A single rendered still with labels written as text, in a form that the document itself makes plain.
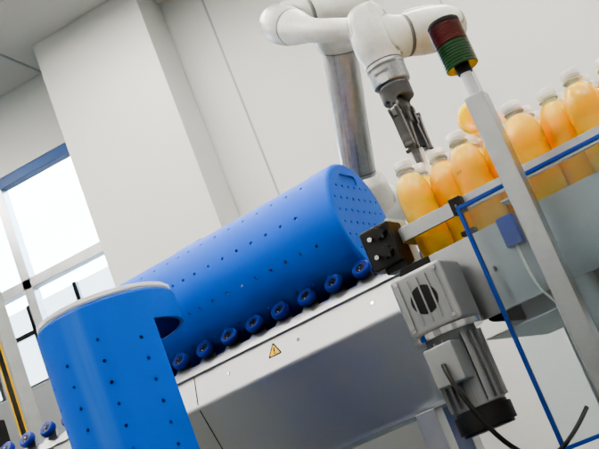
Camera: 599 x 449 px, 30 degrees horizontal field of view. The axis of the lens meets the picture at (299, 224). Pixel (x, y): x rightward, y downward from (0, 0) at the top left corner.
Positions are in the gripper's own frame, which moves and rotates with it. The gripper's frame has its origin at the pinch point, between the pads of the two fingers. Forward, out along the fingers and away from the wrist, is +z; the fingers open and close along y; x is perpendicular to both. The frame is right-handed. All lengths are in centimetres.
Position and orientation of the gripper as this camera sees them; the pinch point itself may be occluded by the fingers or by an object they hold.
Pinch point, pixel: (426, 165)
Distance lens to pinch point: 250.7
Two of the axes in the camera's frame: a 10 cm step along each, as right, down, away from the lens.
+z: 3.5, 9.0, -2.6
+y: -5.0, -0.5, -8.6
